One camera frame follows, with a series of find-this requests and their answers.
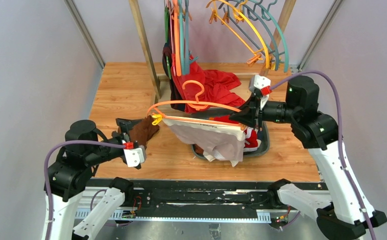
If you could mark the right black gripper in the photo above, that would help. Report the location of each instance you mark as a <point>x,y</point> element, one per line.
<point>255,112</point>

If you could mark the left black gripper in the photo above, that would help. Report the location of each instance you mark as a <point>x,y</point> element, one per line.
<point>124,135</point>

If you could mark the red underwear white trim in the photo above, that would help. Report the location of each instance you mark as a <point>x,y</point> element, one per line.
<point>251,141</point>

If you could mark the pale pink underwear cream waistband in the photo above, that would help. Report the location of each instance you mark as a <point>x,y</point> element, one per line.
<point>207,136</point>

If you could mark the orange plastic hanger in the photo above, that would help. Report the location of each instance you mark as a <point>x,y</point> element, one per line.
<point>196,104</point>
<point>176,29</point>

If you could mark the blue-grey plastic clip hanger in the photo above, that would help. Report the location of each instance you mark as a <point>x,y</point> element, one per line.
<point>261,30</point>

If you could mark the teal plastic clip hanger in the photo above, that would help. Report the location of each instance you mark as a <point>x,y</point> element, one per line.
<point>262,12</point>

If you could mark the brown underwear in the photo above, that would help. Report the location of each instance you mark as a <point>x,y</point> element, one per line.
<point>222,153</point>

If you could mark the yellow plastic clip hanger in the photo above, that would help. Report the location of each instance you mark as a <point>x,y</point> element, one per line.
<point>231,14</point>

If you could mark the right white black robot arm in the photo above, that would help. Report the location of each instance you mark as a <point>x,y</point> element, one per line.
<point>348,215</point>

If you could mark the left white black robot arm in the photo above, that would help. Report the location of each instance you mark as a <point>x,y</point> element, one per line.
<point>85,147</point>

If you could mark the teal plastic hanger pair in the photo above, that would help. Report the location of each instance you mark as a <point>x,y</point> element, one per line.
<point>184,19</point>

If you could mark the brown cloth on table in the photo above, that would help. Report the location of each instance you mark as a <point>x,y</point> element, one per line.
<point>138,130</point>

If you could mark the grey plastic basin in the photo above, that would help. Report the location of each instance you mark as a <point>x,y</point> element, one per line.
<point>262,133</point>

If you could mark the large red garment hanging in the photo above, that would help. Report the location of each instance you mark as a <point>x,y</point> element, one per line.
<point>218,86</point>

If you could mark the dark navy garment hanging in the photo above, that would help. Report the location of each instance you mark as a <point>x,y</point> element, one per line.
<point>168,57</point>

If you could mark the wooden clothes rack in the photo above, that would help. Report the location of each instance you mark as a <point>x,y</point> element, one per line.
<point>204,39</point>

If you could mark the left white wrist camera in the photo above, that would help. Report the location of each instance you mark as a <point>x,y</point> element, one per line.
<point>134,158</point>

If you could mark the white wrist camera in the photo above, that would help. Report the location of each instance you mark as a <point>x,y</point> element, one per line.
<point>260,87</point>
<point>134,158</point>

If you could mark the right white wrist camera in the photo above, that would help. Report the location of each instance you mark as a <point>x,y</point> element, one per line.
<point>260,87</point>

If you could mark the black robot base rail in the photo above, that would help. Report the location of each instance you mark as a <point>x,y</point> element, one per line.
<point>204,201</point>

